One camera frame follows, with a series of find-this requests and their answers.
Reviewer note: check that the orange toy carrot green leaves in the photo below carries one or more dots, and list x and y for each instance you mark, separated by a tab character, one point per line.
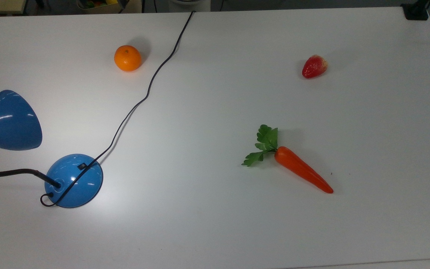
299	168

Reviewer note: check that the blue desk lamp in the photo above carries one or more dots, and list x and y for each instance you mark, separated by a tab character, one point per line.
74	183

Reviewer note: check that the red toy strawberry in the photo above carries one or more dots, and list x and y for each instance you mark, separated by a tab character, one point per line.
313	67

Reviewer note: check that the box with colourful items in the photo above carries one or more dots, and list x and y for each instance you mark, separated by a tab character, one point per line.
99	5

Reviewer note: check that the black table clamp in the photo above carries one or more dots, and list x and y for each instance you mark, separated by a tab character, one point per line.
415	11

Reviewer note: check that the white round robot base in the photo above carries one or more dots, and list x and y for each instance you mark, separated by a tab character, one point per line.
189	4

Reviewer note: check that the orange fruit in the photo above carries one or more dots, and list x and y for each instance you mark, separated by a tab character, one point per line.
127	58

